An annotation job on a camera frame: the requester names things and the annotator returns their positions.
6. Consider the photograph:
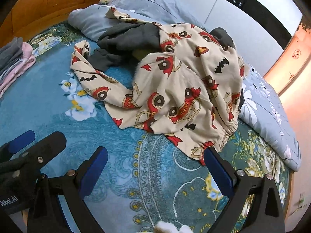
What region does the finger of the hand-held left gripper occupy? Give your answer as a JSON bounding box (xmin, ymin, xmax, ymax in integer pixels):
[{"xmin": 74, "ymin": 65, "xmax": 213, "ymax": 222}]
[
  {"xmin": 0, "ymin": 130, "xmax": 36, "ymax": 154},
  {"xmin": 0, "ymin": 131, "xmax": 67, "ymax": 182}
]

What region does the white wardrobe with black stripe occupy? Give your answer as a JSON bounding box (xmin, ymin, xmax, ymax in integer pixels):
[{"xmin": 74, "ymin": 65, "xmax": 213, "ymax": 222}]
[{"xmin": 155, "ymin": 0, "xmax": 304, "ymax": 51}]

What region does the dark grey garment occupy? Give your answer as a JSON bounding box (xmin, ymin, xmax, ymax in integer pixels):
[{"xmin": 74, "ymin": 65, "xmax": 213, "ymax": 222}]
[{"xmin": 89, "ymin": 22, "xmax": 235, "ymax": 72}]

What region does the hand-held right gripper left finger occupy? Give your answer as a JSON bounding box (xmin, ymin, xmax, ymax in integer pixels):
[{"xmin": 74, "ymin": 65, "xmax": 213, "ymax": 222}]
[{"xmin": 27, "ymin": 146, "xmax": 108, "ymax": 233}]

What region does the teal floral bedsheet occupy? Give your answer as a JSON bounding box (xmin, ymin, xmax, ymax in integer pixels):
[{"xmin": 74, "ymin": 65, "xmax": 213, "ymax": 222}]
[{"xmin": 0, "ymin": 21, "xmax": 292, "ymax": 233}]

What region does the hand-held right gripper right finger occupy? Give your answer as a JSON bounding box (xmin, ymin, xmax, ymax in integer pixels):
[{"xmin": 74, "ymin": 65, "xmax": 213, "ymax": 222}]
[{"xmin": 204, "ymin": 147, "xmax": 286, "ymax": 233}]

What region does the pink folded garment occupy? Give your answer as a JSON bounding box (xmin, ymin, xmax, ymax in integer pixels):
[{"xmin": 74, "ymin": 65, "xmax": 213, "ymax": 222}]
[{"xmin": 0, "ymin": 42, "xmax": 36, "ymax": 97}]

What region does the grey folded garment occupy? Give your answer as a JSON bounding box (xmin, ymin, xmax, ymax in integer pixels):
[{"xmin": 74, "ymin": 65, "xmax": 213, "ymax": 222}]
[{"xmin": 0, "ymin": 37, "xmax": 24, "ymax": 78}]

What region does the cream car-print garment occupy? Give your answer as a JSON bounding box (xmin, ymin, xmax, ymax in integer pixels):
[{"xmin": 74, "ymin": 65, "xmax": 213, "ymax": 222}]
[{"xmin": 70, "ymin": 7, "xmax": 246, "ymax": 167}]

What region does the white furry thing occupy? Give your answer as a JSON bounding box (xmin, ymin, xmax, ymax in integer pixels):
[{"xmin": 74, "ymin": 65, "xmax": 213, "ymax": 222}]
[{"xmin": 155, "ymin": 221, "xmax": 195, "ymax": 233}]

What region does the orange wooden headboard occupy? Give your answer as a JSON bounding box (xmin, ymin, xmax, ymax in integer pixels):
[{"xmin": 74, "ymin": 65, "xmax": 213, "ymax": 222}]
[{"xmin": 0, "ymin": 0, "xmax": 119, "ymax": 48}]

